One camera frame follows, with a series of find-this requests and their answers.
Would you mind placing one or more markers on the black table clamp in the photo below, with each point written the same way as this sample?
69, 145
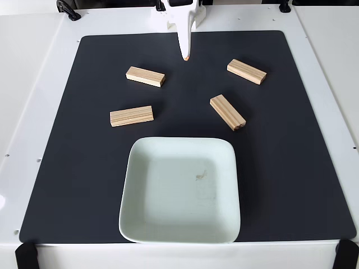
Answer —
284, 6
67, 8

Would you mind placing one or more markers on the black rubber mat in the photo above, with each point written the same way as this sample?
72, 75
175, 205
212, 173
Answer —
84, 140

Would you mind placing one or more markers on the pale green square plate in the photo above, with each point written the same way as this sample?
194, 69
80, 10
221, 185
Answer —
179, 193

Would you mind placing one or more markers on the grooved wooden block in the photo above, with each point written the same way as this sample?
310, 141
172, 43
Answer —
145, 77
227, 112
246, 71
131, 116

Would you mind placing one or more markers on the black base clamp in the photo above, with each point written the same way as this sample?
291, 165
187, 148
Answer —
160, 5

